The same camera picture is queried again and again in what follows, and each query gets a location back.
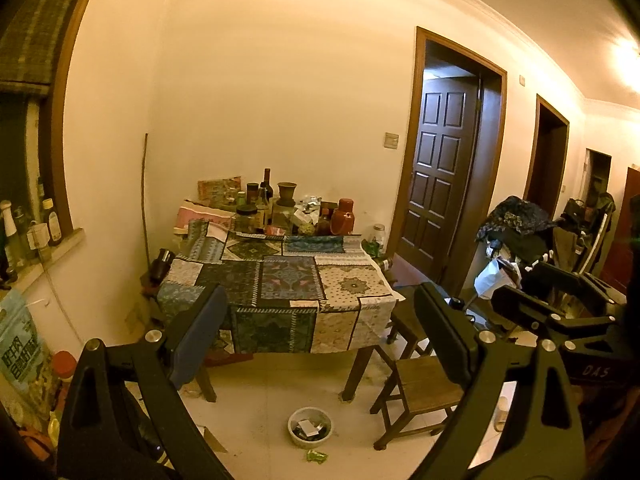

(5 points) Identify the patchwork cloth dining table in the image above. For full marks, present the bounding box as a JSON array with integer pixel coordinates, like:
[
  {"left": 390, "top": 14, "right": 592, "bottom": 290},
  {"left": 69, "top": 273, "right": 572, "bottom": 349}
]
[{"left": 157, "top": 217, "right": 407, "bottom": 356}]

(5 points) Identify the large dark-lidded jar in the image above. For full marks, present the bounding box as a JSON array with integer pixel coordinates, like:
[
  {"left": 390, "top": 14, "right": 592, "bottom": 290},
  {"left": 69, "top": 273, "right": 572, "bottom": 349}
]
[{"left": 235, "top": 205, "right": 257, "bottom": 234}]

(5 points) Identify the white plastic basin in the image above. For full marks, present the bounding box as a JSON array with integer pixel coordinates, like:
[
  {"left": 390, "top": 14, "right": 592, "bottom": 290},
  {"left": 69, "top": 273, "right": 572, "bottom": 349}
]
[{"left": 287, "top": 406, "right": 333, "bottom": 450}]

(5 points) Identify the white-capped bottle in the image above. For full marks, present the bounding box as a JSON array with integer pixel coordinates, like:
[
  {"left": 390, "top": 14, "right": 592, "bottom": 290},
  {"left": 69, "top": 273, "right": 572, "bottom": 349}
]
[{"left": 0, "top": 200, "right": 18, "bottom": 271}]

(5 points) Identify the dark brown vase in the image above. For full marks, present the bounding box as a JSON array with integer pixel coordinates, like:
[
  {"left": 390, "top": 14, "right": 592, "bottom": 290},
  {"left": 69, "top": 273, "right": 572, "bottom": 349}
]
[{"left": 150, "top": 248, "right": 175, "bottom": 283}]

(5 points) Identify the brown door frame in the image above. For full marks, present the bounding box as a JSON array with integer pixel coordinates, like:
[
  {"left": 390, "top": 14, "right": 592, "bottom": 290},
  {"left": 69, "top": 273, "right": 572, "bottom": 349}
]
[
  {"left": 524, "top": 94, "right": 571, "bottom": 221},
  {"left": 387, "top": 26, "right": 508, "bottom": 293}
]

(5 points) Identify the blue printed bag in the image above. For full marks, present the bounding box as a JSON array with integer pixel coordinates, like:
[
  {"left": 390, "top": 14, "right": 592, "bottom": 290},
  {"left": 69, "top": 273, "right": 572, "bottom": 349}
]
[{"left": 0, "top": 289, "right": 48, "bottom": 411}]

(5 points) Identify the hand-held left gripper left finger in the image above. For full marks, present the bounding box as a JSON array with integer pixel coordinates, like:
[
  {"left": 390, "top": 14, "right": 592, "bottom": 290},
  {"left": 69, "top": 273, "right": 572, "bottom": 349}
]
[{"left": 57, "top": 284, "right": 236, "bottom": 480}]

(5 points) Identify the red-lidded jar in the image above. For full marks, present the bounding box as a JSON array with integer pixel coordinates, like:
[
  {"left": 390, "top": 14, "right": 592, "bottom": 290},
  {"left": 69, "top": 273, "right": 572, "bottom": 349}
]
[{"left": 50, "top": 350, "right": 78, "bottom": 396}]

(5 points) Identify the ceiling lamp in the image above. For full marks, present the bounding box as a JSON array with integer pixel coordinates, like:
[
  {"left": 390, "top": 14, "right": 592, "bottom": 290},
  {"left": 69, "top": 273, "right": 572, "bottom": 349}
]
[{"left": 612, "top": 37, "right": 640, "bottom": 78}]

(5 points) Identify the labelled glass bottle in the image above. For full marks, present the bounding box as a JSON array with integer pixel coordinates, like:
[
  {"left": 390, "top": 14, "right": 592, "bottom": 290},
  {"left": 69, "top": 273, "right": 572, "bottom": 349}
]
[{"left": 41, "top": 198, "right": 63, "bottom": 247}]

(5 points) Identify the plaid window blind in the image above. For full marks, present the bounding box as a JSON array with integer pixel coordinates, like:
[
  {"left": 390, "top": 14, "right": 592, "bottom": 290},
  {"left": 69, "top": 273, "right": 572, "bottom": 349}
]
[{"left": 0, "top": 0, "right": 96, "bottom": 96}]

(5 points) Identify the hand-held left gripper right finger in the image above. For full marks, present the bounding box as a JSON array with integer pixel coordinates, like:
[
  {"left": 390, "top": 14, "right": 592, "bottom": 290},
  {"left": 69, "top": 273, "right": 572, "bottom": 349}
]
[{"left": 414, "top": 281, "right": 586, "bottom": 480}]

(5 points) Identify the brown panelled door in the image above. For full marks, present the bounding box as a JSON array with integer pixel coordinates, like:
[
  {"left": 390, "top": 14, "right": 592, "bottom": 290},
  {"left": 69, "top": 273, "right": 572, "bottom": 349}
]
[{"left": 402, "top": 72, "right": 483, "bottom": 281}]

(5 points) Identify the white plastic bag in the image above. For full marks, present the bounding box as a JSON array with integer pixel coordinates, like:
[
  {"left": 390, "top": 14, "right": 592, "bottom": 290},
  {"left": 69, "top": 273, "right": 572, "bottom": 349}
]
[{"left": 474, "top": 257, "right": 521, "bottom": 301}]

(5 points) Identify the white slipper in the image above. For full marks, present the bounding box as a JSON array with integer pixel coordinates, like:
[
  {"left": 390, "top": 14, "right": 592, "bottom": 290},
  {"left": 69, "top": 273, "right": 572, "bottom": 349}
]
[{"left": 492, "top": 395, "right": 511, "bottom": 433}]

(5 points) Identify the wooden stool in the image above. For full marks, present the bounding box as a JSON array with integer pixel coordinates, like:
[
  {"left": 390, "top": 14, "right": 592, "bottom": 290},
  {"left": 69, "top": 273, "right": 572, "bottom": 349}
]
[
  {"left": 371, "top": 355, "right": 466, "bottom": 451},
  {"left": 387, "top": 300, "right": 436, "bottom": 361}
]

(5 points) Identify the white windowsill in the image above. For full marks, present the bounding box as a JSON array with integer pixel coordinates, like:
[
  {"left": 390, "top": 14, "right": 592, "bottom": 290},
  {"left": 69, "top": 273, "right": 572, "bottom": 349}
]
[{"left": 0, "top": 227, "right": 86, "bottom": 286}]

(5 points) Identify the red thermos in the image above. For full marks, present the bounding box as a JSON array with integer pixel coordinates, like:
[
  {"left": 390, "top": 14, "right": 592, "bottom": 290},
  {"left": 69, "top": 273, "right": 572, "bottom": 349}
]
[{"left": 330, "top": 198, "right": 357, "bottom": 235}]

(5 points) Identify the thin wooden stick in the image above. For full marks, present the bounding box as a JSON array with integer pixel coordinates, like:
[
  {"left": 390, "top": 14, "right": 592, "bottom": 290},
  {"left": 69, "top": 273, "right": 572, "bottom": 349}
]
[{"left": 141, "top": 133, "right": 152, "bottom": 271}]

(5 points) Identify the pink box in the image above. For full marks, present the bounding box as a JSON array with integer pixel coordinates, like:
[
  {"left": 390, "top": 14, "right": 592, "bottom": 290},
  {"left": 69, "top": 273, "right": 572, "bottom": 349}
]
[{"left": 175, "top": 200, "right": 236, "bottom": 233}]

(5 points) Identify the cardboard sheet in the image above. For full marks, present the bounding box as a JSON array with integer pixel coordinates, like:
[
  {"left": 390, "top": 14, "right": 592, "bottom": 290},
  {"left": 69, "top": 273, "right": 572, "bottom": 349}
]
[{"left": 197, "top": 425, "right": 228, "bottom": 453}]

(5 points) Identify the brown window frame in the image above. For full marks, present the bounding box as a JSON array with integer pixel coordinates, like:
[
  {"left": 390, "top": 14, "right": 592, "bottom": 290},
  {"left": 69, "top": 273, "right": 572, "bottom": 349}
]
[{"left": 42, "top": 0, "right": 108, "bottom": 233}]

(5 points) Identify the patterned flat box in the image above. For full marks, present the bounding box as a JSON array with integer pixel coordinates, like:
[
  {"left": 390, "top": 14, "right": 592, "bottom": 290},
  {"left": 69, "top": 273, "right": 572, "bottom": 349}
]
[{"left": 197, "top": 176, "right": 242, "bottom": 203}]

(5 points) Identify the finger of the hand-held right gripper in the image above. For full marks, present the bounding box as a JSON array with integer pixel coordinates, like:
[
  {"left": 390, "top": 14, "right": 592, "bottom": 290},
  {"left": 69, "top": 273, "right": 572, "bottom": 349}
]
[
  {"left": 522, "top": 260, "right": 615, "bottom": 317},
  {"left": 491, "top": 285, "right": 618, "bottom": 342}
]

